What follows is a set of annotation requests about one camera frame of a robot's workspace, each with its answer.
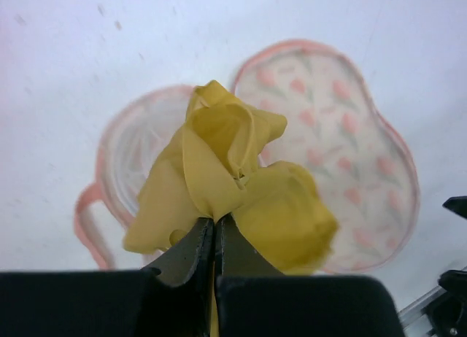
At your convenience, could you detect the aluminium front rail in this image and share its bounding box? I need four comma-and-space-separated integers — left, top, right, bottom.
399, 287, 445, 336

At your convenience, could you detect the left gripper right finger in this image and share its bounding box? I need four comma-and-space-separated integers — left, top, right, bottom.
215, 215, 404, 336

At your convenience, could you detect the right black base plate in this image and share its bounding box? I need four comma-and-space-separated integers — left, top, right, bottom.
426, 270, 466, 337

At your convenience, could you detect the yellow bra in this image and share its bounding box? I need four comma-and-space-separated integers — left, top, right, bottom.
123, 81, 339, 274

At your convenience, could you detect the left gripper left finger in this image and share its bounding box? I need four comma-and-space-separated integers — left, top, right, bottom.
1, 218, 215, 336

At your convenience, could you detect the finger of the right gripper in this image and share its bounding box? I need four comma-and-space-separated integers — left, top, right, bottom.
442, 195, 467, 220

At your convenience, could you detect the floral mesh laundry bag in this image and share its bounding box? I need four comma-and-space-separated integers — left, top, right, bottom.
74, 40, 420, 273

